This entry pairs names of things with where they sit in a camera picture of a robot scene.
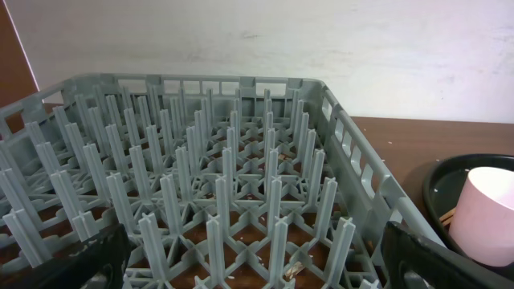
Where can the pink plastic cup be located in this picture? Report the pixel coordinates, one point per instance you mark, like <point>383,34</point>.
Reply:
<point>482,225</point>

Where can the round black serving tray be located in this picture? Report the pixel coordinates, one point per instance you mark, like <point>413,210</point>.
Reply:
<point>442,188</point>

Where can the grey plastic dishwasher rack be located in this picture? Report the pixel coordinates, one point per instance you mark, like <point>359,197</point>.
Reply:
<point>219,181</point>

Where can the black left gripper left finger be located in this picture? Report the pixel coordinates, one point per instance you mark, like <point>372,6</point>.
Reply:
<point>107,254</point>

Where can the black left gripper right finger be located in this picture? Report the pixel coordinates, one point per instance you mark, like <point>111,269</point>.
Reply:
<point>414,261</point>

